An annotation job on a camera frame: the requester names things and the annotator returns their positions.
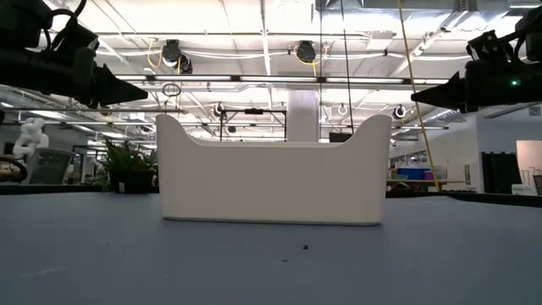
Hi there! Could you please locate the blue box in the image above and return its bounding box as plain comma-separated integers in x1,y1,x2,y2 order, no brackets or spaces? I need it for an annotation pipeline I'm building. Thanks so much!
396,167,431,180

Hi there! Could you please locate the grey mesh office chair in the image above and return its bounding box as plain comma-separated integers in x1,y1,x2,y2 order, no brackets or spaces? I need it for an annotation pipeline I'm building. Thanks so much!
20,147,76,186

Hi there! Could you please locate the white plastic bin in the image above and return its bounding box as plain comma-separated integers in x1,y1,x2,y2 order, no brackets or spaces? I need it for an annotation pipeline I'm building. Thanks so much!
155,113,393,226

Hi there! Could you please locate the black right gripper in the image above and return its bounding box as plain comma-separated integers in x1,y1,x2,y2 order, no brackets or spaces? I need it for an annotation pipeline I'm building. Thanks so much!
410,58,542,114

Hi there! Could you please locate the black curtain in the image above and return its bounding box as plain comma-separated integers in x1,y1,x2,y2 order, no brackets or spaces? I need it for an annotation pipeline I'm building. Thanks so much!
481,151,523,195

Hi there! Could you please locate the black metal frame rack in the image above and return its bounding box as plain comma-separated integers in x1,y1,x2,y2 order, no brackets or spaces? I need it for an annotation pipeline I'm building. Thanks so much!
218,108,288,142

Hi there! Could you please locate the white column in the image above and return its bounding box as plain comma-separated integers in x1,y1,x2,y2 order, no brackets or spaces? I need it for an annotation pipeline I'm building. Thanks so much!
286,89,322,143

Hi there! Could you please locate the small potted plant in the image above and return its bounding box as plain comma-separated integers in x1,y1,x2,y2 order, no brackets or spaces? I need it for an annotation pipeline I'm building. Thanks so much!
99,139,160,195

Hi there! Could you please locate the black hanging cable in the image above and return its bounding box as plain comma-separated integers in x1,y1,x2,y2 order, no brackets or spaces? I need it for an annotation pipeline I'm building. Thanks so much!
340,0,357,137

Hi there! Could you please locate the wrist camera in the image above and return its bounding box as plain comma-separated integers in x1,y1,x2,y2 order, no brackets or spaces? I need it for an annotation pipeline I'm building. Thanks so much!
465,29,516,64
53,25,101,55

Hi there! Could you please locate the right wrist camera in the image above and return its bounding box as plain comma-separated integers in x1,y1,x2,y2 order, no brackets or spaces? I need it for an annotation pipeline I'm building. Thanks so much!
465,29,516,64

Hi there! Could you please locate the white box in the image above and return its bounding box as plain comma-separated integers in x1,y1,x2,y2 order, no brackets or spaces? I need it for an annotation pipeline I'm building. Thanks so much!
511,183,538,197

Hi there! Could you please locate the yellow cable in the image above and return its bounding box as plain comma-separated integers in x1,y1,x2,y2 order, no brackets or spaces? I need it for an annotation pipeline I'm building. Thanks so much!
395,0,441,192

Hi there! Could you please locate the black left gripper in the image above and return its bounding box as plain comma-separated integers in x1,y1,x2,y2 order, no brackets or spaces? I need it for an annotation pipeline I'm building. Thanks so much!
0,45,150,108

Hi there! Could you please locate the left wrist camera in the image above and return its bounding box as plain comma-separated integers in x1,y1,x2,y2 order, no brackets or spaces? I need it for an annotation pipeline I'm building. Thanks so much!
53,25,101,55

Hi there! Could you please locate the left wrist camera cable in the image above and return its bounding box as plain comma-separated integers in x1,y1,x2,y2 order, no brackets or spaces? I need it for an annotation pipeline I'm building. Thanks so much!
40,0,88,52

